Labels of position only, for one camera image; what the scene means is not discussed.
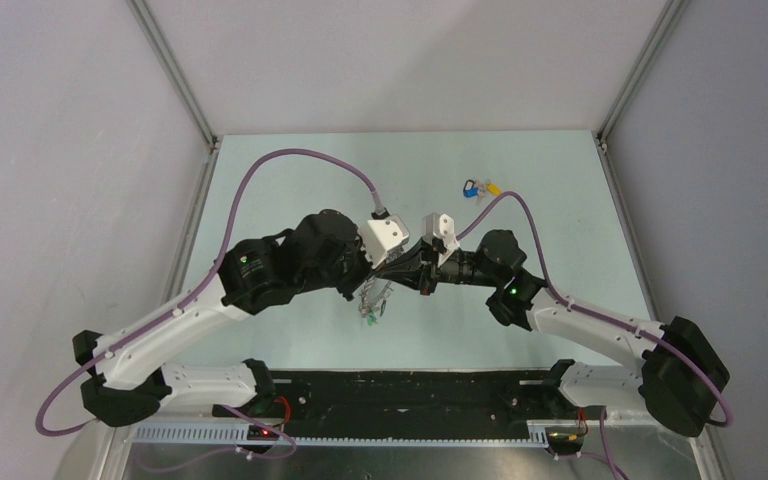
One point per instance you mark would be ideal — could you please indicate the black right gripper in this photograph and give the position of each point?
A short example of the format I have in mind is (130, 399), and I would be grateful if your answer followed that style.
(403, 269)

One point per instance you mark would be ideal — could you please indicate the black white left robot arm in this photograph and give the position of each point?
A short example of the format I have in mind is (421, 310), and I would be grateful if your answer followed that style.
(132, 376)

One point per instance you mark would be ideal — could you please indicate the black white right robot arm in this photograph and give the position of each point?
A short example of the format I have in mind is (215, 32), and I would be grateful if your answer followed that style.
(674, 369)

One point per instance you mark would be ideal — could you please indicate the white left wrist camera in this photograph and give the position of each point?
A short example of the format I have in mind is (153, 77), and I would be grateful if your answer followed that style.
(381, 237)

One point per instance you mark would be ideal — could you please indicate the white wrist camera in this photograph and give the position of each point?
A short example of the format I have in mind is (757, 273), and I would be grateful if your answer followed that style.
(439, 230)
(381, 237)

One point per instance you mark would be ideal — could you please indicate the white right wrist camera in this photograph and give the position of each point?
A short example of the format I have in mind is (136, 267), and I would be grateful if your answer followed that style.
(439, 230)

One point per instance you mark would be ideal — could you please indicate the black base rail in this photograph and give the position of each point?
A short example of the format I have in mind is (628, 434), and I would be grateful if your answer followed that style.
(414, 405)

